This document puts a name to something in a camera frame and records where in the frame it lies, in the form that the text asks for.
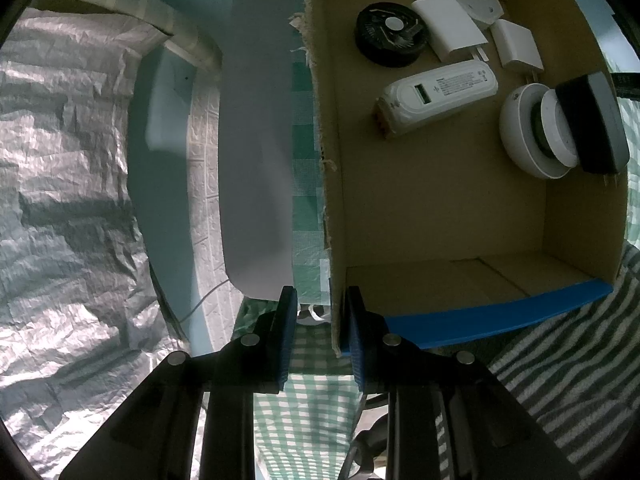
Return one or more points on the white cardboard flap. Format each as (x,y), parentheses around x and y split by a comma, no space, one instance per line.
(255,160)

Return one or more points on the white round device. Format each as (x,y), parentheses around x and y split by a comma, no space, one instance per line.
(517,130)

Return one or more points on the grey striped towel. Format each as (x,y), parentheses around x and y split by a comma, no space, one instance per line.
(575,360)

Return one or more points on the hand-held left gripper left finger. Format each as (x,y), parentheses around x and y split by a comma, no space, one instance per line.
(289,345)

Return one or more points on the black round fan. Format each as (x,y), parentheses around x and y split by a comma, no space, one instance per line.
(380,45)

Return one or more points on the small white charger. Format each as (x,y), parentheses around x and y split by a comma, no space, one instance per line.
(517,45)

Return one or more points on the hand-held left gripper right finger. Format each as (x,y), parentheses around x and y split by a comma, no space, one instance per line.
(356,355)

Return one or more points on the white hexagonal plug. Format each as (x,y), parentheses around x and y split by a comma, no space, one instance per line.
(480,5)

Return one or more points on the white oval power bank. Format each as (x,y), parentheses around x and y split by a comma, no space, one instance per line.
(440,92)

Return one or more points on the silver foil sheet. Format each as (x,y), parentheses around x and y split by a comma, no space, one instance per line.
(65,210)

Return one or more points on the cardboard box with blue edges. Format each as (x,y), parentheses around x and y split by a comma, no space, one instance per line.
(425,200)

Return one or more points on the dark grey power adapter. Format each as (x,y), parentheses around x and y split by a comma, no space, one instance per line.
(595,125)

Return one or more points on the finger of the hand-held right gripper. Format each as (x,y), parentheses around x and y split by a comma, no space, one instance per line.
(627,85)

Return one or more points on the green checked cloth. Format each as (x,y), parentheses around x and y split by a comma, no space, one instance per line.
(300,435)

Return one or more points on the large white charger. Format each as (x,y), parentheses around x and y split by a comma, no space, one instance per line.
(447,27)

